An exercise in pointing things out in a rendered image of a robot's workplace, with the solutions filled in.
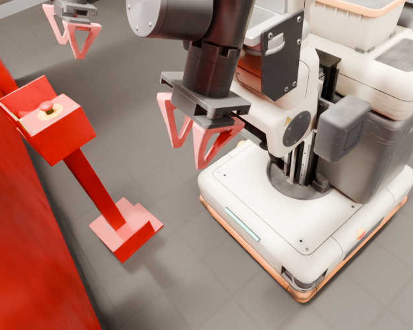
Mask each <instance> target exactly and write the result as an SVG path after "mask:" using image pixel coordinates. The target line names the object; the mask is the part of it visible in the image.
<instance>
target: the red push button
mask: <svg viewBox="0 0 413 330"><path fill-rule="evenodd" d="M53 106H54V104H53V102H52V101H44V102H43V103H41V104H40V105H39V109H40V110H41V111H45V112H46V114H48V115H49V114H51V113H53V112H54V109H53Z"/></svg>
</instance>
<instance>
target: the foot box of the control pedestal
mask: <svg viewBox="0 0 413 330"><path fill-rule="evenodd" d="M115 205H116V206H117V208H118V210H119V211H120V212H121V215H122V216H123V217H124V219H125V221H126V223H125V224H124V225H123V226H122V227H121V228H120V229H118V230H117V231H115V230H114V229H113V228H112V227H111V226H110V225H109V224H108V222H107V221H106V220H105V219H104V217H103V216H102V215H101V216H99V218H97V219H96V220H95V221H93V222H92V223H91V224H90V225H89V227H90V228H91V229H92V230H93V231H94V233H95V234H96V235H97V237H99V239H100V240H101V241H102V242H103V243H104V244H105V245H106V246H107V247H108V249H109V250H110V251H111V252H112V253H113V254H114V256H116V258H118V260H120V262H121V263H124V262H125V261H126V260H127V259H128V258H129V257H130V256H131V255H132V254H133V253H134V252H136V251H137V250H138V249H139V248H140V247H141V246H142V245H144V244H145V243H146V242H147V241H148V240H149V239H150V238H151V237H152V236H153V235H154V234H155V233H156V232H157V231H158V230H160V229H161V228H162V227H163V226H164V225H163V224H162V223H161V222H160V221H159V220H157V219H156V218H155V217H154V216H153V215H152V214H150V212H148V211H147V210H146V209H145V208H144V207H143V206H141V205H140V204H139V203H137V204H136V205H135V206H133V205H132V204H131V203H130V202H129V201H128V200H127V199H125V198H122V199H120V201H118V202H117V203H116V204H115Z"/></svg>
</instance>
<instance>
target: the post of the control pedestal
mask: <svg viewBox="0 0 413 330"><path fill-rule="evenodd" d="M63 161H64V163H65V164H66V166H67V167H68V168H69V170H70V171H71V173H72V174H73V175H74V177H75V178H76V180H78V182H79V184H80V185H81V186H82V188H83V189H84V190H85V192H86V193H87V194H88V196H89V198H90V199H91V200H92V202H93V203H94V205H95V206H96V207H97V208H98V210H99V212H100V213H101V214H102V216H103V217H104V219H105V220H106V221H107V222H108V224H109V225H110V226H111V227H112V228H113V229H114V230H115V231H117V230H118V229H120V228H121V227H122V226H123V225H124V224H125V223H126V221H125V219H124V217H123V216H122V215H121V212H120V211H119V210H118V208H117V206H116V205H115V203H114V201H113V200H112V199H111V197H110V195H109V194H108V192H107V190H106V189H105V187H104V186H103V184H102V182H101V181H100V179H99V178H98V176H97V175H96V173H95V171H94V170H93V168H92V166H91V165H90V164H89V162H88V160H87V159H86V157H85V155H84V154H83V152H82V150H81V149H80V148H78V149H77V150H76V151H74V152H73V153H72V154H70V155H68V156H67V157H66V158H64V159H63Z"/></svg>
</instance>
